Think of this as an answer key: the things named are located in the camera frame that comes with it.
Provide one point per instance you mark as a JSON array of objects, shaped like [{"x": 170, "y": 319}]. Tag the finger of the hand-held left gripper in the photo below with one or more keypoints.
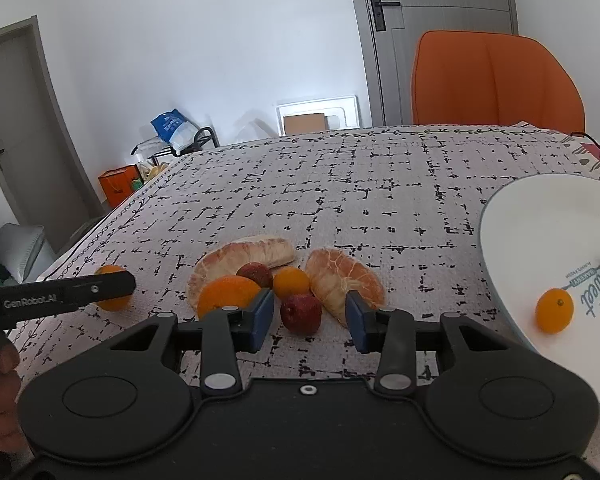
[{"x": 115, "y": 287}]

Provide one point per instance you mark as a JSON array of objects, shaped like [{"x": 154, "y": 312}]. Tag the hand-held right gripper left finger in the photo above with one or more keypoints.
[{"x": 262, "y": 321}]

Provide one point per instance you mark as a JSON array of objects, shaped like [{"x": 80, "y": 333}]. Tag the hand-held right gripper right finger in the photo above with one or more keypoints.
[{"x": 357, "y": 325}]

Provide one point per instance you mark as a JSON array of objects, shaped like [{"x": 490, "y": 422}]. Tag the small orange kumquat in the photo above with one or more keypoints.
[
  {"x": 111, "y": 306},
  {"x": 555, "y": 310},
  {"x": 291, "y": 281}
]

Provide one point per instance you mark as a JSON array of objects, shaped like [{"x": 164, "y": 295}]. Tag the large dark red fruit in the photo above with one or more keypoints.
[{"x": 301, "y": 314}]

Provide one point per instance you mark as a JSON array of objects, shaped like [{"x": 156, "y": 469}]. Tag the orange mandarin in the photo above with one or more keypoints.
[{"x": 225, "y": 292}]

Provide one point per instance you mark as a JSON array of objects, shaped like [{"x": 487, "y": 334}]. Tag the small dark red fruit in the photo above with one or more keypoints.
[{"x": 254, "y": 274}]

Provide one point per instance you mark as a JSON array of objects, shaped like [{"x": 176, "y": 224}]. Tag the wide peeled pomelo segment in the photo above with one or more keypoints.
[{"x": 340, "y": 275}]

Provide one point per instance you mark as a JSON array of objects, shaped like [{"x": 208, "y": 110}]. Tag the curved peeled pomelo segment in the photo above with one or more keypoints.
[{"x": 260, "y": 252}]

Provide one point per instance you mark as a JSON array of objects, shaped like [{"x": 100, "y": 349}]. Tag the white plate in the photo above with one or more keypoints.
[{"x": 530, "y": 240}]

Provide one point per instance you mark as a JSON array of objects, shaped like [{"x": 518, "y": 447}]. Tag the person's left hand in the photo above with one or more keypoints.
[{"x": 0, "y": 410}]

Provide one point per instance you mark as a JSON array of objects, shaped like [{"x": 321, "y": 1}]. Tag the white cushion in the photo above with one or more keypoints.
[{"x": 22, "y": 250}]

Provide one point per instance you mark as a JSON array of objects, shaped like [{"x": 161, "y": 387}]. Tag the grey patterned tablecloth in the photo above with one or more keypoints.
[{"x": 355, "y": 200}]

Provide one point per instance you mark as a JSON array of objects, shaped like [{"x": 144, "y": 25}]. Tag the blue and white bag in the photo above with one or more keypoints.
[{"x": 172, "y": 130}]

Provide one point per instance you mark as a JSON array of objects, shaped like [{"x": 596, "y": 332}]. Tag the grey-brown door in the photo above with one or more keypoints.
[{"x": 20, "y": 135}]

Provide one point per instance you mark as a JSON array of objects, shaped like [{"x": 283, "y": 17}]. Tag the brown cardboard sheet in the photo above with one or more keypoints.
[{"x": 304, "y": 124}]

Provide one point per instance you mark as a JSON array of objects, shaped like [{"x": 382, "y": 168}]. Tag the white foam board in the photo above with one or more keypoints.
[{"x": 340, "y": 107}]

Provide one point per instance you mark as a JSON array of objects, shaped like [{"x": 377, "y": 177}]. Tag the orange chair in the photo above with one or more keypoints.
[{"x": 495, "y": 80}]

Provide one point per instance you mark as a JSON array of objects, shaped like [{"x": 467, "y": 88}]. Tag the red mat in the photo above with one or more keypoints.
[{"x": 592, "y": 152}]

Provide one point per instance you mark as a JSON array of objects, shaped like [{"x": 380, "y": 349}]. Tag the grey door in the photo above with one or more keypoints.
[{"x": 445, "y": 35}]

